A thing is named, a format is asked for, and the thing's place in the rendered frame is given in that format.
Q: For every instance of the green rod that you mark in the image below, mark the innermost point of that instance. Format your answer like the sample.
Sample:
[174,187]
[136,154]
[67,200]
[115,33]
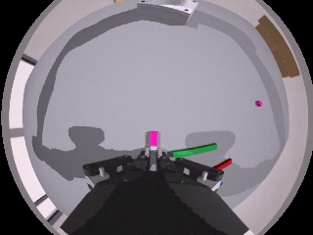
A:
[194,150]

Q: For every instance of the dark red rod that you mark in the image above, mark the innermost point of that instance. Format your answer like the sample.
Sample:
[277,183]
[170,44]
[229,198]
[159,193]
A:
[223,164]

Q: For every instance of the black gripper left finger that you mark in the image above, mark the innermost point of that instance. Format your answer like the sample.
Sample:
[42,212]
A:
[99,171]

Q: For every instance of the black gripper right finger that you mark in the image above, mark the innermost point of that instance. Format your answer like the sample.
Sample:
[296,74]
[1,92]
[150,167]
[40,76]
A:
[201,173]

